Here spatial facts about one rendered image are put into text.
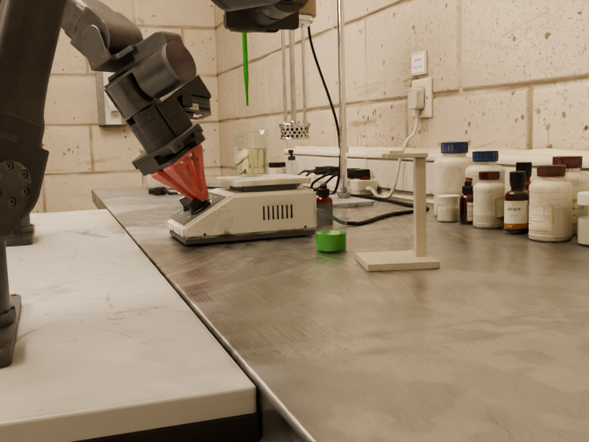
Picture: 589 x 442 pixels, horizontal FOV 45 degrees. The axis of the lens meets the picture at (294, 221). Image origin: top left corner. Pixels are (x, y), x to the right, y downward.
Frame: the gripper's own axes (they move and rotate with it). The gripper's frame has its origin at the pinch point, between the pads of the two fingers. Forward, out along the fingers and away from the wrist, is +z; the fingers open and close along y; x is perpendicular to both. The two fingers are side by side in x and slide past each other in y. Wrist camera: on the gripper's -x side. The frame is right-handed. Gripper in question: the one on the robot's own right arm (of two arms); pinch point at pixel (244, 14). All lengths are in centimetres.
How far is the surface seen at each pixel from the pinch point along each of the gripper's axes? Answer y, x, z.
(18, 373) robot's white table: 32, 32, -53
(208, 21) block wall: -52, -37, 242
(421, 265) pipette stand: -9.0, 31.8, -34.5
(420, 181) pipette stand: -10.7, 22.9, -31.4
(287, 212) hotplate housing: -4.0, 28.6, -5.2
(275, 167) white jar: -41, 28, 112
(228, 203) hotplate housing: 4.8, 26.7, -5.3
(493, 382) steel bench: 5, 32, -67
